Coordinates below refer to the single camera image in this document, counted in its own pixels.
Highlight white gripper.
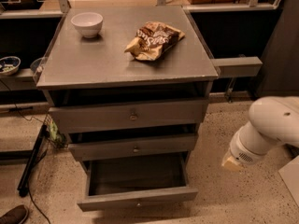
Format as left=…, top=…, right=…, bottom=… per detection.
left=221, top=131, right=263, bottom=172

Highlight grey bottom drawer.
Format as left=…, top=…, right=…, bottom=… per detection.
left=78, top=153, right=198, bottom=211

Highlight grey drawer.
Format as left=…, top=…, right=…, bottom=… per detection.
left=78, top=153, right=198, bottom=211
left=68, top=133, right=198, bottom=161
left=50, top=98, right=207, bottom=133

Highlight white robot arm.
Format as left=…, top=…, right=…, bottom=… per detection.
left=221, top=96, right=299, bottom=171

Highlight grey drawer cabinet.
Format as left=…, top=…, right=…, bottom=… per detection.
left=36, top=5, right=221, bottom=173

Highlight grey middle drawer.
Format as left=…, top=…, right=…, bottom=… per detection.
left=68, top=133, right=198, bottom=161

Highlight grey top drawer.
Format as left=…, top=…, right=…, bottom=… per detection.
left=50, top=98, right=207, bottom=133

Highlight white board on floor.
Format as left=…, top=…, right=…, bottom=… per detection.
left=278, top=156, right=299, bottom=206

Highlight grey side shelf right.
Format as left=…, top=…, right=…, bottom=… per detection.
left=211, top=57, right=263, bottom=78

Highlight grey side shelf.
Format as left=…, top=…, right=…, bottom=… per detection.
left=211, top=57, right=263, bottom=78
left=0, top=68, right=36, bottom=91

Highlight brown chip bag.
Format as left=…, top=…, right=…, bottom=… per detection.
left=125, top=21, right=185, bottom=61

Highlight white ceramic bowl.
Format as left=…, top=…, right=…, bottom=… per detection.
left=71, top=12, right=104, bottom=38

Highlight black bar on floor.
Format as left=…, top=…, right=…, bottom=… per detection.
left=17, top=124, right=47, bottom=197

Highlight clear glass bowl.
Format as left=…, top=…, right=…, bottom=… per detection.
left=30, top=57, right=48, bottom=73

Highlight dark shoe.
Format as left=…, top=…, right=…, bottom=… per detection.
left=0, top=204, right=29, bottom=224

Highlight grey side shelf left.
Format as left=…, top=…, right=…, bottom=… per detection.
left=0, top=68, right=36, bottom=91

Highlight wire basket green contents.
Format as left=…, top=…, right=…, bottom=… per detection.
left=44, top=114, right=67, bottom=149

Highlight black floor cable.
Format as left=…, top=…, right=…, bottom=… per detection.
left=0, top=77, right=52, bottom=224

